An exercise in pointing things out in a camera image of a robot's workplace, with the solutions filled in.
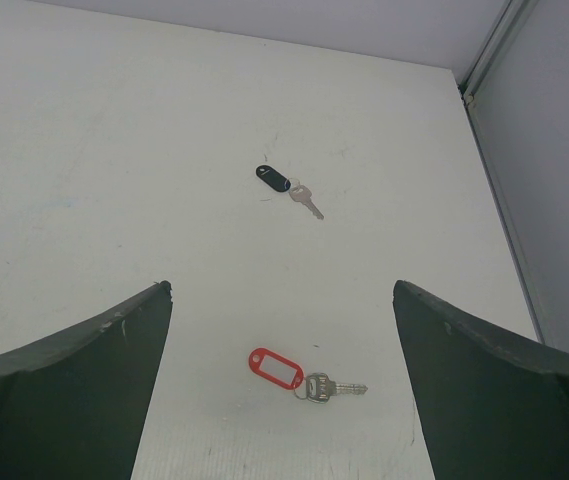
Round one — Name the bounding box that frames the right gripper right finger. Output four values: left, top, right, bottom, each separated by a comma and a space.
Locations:
393, 281, 569, 479

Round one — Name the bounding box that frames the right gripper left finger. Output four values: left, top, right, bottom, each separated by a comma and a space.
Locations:
0, 281, 173, 479

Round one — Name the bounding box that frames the red tag key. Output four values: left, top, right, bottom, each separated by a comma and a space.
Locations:
248, 347, 368, 404

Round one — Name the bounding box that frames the right aluminium frame post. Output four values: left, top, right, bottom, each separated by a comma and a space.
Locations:
458, 0, 539, 107

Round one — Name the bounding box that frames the right black tag key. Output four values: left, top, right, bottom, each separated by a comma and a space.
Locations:
255, 165, 324, 220

